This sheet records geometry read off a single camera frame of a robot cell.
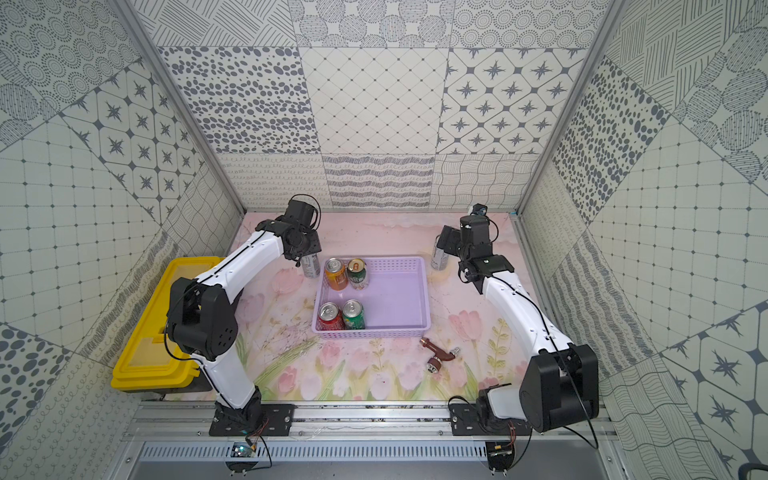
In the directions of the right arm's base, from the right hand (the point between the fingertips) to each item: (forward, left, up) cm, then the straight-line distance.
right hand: (458, 238), depth 85 cm
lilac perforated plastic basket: (-9, +18, -21) cm, 30 cm away
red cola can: (-19, +36, -12) cm, 43 cm away
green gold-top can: (-5, +30, -12) cm, 33 cm away
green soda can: (-19, +30, -11) cm, 37 cm away
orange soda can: (-5, +37, -11) cm, 39 cm away
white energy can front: (-2, +46, -12) cm, 47 cm away
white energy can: (+3, +4, -15) cm, 15 cm away
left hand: (+3, +46, -6) cm, 46 cm away
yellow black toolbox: (-34, +74, -4) cm, 82 cm away
